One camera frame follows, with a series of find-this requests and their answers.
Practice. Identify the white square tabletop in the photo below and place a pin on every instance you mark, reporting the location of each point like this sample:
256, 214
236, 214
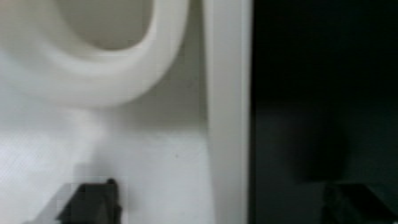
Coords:
124, 108

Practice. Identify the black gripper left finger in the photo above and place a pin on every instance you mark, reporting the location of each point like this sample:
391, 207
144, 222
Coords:
92, 207

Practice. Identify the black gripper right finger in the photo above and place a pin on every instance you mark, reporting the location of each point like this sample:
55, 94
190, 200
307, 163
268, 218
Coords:
353, 206

